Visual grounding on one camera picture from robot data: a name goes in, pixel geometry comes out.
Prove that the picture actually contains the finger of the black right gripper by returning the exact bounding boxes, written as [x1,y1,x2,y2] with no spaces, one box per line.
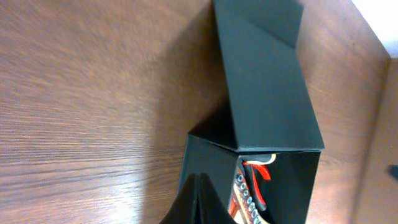
[387,165,398,180]

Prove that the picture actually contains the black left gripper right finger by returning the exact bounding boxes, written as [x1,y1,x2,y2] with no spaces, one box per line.
[197,174,236,224]

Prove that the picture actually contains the orange scraper wooden handle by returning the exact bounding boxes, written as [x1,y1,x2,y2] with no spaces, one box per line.
[229,196,269,224]

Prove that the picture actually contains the orange socket bit rail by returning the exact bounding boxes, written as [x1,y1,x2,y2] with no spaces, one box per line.
[233,167,262,224]

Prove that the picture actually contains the yellow black stubby screwdriver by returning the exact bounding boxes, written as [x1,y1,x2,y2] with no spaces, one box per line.
[243,154,276,166]

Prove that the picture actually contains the small red diagonal cutters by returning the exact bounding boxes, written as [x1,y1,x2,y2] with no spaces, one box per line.
[242,161,271,212]

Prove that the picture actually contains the black storage box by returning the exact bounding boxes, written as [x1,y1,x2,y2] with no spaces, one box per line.
[180,1,324,223]

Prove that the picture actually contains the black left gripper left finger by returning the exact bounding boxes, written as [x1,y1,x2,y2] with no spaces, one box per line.
[160,174,198,224]

